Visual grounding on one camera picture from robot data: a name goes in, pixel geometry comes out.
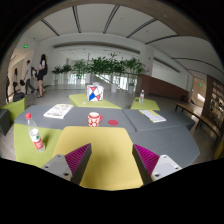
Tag red round coaster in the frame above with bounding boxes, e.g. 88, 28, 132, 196
108, 120, 119, 126

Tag yellow and white booklet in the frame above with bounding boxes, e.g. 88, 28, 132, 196
140, 110, 165, 123

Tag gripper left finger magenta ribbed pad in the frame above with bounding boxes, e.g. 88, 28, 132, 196
42, 143, 92, 185

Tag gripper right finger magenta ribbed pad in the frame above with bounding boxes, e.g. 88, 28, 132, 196
132, 144, 181, 185

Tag woman in black skirt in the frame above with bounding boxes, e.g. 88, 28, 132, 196
37, 54, 48, 98

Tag magazine on grey seat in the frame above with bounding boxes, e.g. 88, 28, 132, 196
43, 104, 73, 119

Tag red and white mug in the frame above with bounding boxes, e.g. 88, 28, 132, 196
88, 112, 103, 127

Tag white cube, coloured triangles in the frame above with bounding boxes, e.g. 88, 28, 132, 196
86, 85, 104, 101

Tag wooden bench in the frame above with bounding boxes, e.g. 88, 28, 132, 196
175, 103, 221, 140

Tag man in white shirt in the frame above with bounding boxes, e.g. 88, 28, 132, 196
23, 60, 36, 95

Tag row of potted plants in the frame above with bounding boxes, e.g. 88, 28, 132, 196
52, 53, 145, 89

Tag far clear water bottle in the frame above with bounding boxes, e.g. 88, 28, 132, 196
139, 90, 144, 103

